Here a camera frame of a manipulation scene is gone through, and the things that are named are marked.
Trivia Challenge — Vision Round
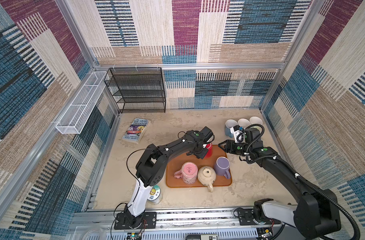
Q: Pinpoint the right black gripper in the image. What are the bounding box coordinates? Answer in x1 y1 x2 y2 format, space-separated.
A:
218 139 251 156

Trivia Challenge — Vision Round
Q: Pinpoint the red mug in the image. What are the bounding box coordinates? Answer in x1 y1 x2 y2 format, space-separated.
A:
204 143 212 159

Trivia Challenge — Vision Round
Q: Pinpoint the blue dotted mug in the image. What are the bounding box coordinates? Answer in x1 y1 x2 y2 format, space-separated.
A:
224 119 237 138

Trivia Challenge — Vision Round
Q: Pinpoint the white mug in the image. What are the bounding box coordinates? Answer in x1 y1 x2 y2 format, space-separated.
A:
237 118 251 129

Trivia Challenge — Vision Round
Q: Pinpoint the light green mug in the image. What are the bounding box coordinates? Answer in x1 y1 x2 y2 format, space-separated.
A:
249 117 263 131

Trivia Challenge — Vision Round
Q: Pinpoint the brown plastic tray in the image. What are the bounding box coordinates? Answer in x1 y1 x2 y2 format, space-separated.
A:
165 145 228 188

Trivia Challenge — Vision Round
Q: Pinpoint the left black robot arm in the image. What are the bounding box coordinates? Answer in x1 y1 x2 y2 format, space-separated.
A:
123 127 214 228

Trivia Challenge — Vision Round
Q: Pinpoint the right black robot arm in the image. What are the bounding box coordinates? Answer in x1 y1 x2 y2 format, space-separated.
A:
218 128 341 239

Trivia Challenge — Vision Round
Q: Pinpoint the purple mug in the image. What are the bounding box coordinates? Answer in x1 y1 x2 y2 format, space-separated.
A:
213 157 231 179

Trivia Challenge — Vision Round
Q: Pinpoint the pink ghost mug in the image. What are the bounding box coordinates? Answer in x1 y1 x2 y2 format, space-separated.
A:
174 162 198 185

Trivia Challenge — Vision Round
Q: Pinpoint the beige ceramic teapot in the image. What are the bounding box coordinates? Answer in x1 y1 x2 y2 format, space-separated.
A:
197 166 216 193

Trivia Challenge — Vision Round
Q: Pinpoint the paperback book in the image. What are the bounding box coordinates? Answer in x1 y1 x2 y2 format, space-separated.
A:
122 118 151 144

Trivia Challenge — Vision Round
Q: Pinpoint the clear jar green lid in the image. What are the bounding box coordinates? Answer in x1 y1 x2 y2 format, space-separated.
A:
148 185 163 205

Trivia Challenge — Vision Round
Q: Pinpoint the black corrugated cable conduit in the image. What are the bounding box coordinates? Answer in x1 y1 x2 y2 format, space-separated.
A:
243 123 361 240

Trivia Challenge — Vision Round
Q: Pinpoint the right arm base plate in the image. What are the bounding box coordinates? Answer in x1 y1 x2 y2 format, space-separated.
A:
233 208 271 226

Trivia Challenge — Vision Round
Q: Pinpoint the black wire shelf rack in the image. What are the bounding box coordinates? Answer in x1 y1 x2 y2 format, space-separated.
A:
105 67 166 114

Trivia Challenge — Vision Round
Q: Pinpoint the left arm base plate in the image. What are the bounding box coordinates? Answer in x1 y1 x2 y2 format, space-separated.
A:
113 211 157 230

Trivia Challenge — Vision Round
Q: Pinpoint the white wire mesh basket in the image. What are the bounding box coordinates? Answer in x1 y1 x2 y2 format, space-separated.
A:
56 72 107 135

